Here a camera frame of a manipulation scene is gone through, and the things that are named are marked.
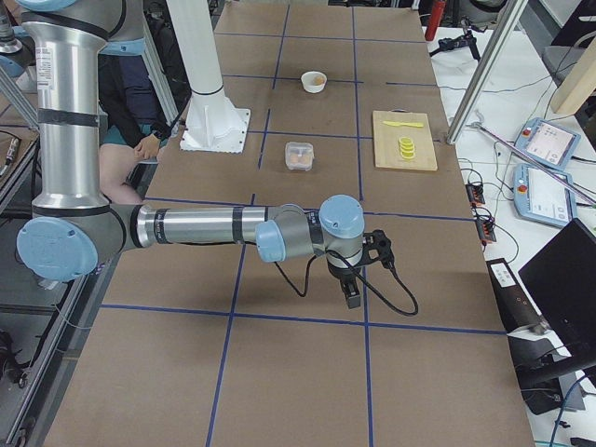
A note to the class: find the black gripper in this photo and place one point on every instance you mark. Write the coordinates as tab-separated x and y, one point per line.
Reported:
341	273

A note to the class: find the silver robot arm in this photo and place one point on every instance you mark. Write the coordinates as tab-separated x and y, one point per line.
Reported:
74	227

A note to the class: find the clear plastic egg box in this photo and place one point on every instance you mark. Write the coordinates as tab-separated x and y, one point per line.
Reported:
300	149

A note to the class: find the black box with label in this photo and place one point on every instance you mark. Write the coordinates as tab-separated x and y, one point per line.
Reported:
515	307

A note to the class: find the orange relay module lower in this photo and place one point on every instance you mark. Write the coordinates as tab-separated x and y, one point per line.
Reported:
485	229

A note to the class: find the orange relay module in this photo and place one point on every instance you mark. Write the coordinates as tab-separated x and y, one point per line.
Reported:
485	229
475	195

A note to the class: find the orange relay module upper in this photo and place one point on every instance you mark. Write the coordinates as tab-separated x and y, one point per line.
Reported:
475	195

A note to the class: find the bamboo cutting board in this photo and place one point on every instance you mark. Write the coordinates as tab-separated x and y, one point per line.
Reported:
386	144

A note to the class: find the yellow plastic knife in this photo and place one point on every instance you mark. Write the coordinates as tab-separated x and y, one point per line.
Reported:
417	125

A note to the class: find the long metal grabber rod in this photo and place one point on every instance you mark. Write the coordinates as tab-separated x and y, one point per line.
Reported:
538	165

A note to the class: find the lower teach pendant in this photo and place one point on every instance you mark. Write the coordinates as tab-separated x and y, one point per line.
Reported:
539	198

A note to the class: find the teach pendant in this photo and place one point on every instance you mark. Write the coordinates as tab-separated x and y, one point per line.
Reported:
548	143
539	198

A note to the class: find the white ceramic bowl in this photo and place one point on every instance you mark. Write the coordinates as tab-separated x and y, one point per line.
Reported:
307	81

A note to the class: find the black laptop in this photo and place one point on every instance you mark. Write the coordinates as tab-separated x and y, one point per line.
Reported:
560	279

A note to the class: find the upper teach pendant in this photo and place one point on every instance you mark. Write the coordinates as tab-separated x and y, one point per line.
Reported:
548	143

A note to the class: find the seated person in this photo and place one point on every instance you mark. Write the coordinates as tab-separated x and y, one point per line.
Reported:
137	128

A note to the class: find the red fire extinguisher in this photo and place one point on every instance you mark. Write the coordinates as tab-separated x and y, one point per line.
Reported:
434	19

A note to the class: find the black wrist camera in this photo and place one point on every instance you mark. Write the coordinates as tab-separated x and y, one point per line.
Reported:
376	247

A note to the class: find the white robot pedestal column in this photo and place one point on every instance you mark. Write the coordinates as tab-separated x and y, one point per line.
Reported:
213	123

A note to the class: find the aluminium frame post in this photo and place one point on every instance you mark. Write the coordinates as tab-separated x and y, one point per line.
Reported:
511	14

